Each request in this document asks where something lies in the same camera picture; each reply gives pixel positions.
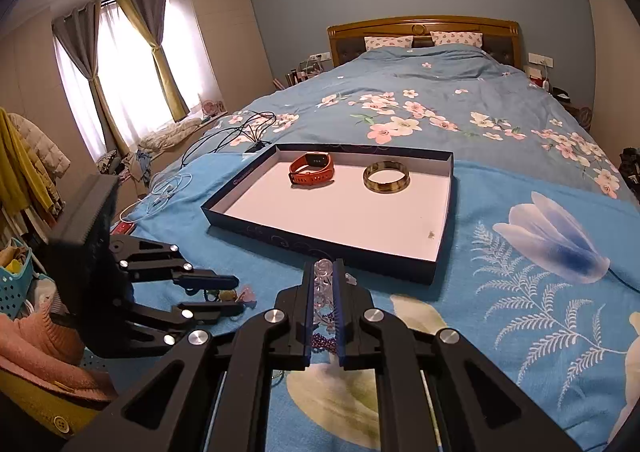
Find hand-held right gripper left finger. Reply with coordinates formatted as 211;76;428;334
62;259;321;452

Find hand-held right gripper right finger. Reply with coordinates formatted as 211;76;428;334
334;259;583;452

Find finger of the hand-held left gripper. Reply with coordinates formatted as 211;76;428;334
111;238;240;293
120;300;246;349

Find green pendant with black cord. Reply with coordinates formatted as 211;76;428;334
202;288;240;305

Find purple bead bracelet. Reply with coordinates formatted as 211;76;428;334
311;316;342;354

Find clear bead bracelet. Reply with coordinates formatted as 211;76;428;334
312;259;342;327

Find dark blue shallow box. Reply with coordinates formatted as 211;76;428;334
200;143;455;287

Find turquoise plastic basket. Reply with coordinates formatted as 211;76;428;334
0;237;41;320

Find white earphones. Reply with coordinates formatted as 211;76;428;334
120;172;193;225

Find white puffer jacket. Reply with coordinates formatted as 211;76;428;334
7;112;71;177

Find yellow garment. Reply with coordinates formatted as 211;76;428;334
0;106;53;215

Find pink sweater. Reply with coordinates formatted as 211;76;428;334
0;304;118;403

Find pile of white bedding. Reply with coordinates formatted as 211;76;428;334
137;119;201;153

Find olive bangle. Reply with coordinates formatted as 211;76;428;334
362;160;411;195

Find orange smartwatch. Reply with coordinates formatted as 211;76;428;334
289;151;335;189

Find white sheer curtain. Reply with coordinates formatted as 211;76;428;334
55;0;223;153

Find yellow buttoned cloth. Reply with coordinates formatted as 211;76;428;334
0;362;103;439

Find bright blue printed blanket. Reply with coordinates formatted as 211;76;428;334
107;152;640;452

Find grey and yellow curtain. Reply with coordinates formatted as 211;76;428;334
117;0;191;123
51;0;133;163

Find bedside clutter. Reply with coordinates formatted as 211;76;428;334
272;56;331;92

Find grey-blue floral duvet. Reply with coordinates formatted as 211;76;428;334
187;44;623;203

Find wooden headboard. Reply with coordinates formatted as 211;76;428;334
327;16;523;70

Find spotted pillow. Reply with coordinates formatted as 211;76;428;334
364;35;415;51
430;30;485;48

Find bedside table items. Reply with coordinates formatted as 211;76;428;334
525;66;552;92

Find dark clothes pile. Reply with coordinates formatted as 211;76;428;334
620;147;640;205

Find black charger cable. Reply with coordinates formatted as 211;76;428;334
180;110;278;167

